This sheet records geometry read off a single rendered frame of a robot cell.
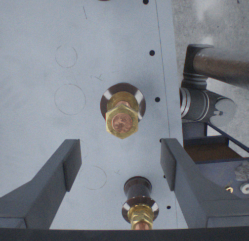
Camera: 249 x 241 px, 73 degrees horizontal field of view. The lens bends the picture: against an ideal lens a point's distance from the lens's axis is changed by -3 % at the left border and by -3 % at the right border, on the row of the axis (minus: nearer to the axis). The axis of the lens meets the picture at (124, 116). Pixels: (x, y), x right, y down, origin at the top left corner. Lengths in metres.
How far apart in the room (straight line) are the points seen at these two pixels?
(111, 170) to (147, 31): 0.38
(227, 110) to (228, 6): 1.57
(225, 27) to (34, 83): 1.88
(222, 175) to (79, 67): 1.08
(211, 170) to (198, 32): 1.31
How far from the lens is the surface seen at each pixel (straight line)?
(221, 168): 1.25
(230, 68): 0.54
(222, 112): 0.67
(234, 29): 2.13
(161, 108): 0.46
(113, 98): 0.34
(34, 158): 0.56
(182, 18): 1.94
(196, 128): 1.92
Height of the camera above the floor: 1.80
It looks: 75 degrees down
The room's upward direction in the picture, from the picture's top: 180 degrees counter-clockwise
